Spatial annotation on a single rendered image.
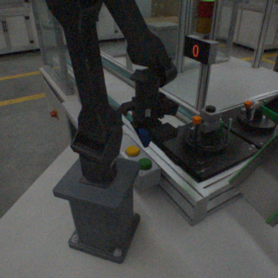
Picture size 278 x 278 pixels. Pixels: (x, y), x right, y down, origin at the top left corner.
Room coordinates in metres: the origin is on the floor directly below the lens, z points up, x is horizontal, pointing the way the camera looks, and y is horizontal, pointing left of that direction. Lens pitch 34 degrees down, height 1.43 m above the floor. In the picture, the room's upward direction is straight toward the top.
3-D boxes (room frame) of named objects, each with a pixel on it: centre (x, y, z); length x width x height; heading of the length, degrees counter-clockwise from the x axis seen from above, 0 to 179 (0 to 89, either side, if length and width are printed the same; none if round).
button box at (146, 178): (0.62, 0.02, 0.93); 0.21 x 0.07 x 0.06; 31
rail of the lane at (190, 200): (0.82, 0.06, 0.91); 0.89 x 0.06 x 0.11; 31
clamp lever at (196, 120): (0.64, -0.17, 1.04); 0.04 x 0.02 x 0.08; 121
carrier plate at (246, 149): (0.66, -0.21, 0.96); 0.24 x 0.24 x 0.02; 31
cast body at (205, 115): (0.67, -0.22, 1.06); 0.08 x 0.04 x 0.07; 121
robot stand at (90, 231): (0.41, 0.09, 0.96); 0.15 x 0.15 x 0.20; 72
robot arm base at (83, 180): (0.41, 0.08, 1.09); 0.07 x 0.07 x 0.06; 72
